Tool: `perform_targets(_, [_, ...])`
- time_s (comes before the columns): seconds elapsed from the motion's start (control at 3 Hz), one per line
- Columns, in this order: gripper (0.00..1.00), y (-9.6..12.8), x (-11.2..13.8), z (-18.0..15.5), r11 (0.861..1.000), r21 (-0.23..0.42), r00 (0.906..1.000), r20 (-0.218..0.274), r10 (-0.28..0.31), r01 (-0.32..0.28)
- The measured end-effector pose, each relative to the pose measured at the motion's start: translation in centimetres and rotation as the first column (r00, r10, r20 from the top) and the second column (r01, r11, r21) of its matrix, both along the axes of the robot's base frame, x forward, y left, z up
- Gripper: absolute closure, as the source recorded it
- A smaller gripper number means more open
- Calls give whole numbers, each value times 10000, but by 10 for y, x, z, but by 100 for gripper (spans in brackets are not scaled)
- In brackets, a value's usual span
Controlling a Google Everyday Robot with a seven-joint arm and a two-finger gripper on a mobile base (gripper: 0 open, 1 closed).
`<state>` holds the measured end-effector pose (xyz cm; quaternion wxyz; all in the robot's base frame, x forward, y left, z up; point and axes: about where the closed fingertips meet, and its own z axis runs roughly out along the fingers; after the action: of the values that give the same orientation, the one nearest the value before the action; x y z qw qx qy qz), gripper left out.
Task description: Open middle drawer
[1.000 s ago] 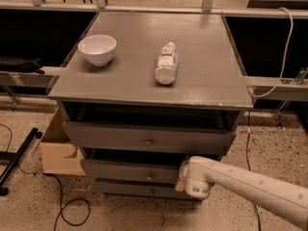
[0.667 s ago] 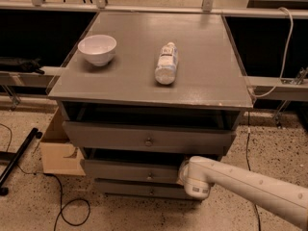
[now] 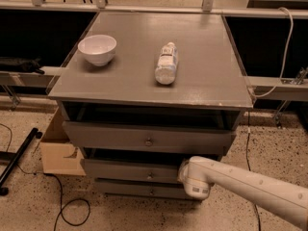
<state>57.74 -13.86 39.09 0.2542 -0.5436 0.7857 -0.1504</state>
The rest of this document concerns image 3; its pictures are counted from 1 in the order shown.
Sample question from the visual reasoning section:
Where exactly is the clear plastic bottle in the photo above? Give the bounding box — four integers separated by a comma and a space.
155, 42, 178, 85

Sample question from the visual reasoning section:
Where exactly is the grey drawer cabinet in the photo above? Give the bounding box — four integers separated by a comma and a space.
47, 11, 254, 202

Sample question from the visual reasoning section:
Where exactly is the white cable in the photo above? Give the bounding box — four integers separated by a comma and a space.
247, 7, 295, 99

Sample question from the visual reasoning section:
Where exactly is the black floor cable right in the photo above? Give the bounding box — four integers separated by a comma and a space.
244, 111, 262, 231

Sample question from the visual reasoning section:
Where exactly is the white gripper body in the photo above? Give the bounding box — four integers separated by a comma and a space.
177, 160, 189, 186

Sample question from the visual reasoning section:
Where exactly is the white bowl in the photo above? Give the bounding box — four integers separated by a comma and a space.
78, 35, 116, 66

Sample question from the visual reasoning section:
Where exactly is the black floor cable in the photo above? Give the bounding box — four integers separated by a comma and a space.
244, 111, 262, 231
0, 122, 91, 231

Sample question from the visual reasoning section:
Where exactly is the grey top drawer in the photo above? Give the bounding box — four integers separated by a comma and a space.
63, 121, 236, 155

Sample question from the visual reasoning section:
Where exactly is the black metal stand leg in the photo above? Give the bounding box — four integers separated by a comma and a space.
0, 128, 39, 196

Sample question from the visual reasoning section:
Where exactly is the black floor cable left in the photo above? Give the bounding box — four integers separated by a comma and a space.
0, 122, 91, 231

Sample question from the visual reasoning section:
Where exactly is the grey drawer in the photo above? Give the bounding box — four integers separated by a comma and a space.
81, 149, 193, 184
93, 178, 203, 201
63, 121, 236, 155

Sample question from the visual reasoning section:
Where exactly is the metal rail frame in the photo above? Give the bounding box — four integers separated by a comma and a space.
0, 0, 308, 130

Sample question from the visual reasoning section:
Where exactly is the black object on rail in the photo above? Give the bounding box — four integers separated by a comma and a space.
0, 57, 44, 74

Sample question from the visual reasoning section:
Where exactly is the grey bottom drawer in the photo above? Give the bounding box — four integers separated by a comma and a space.
93, 178, 203, 201

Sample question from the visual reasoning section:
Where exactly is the cardboard box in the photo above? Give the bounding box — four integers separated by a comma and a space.
39, 110, 86, 176

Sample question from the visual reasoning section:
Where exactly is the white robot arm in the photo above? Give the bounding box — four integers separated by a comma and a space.
178, 156, 308, 231

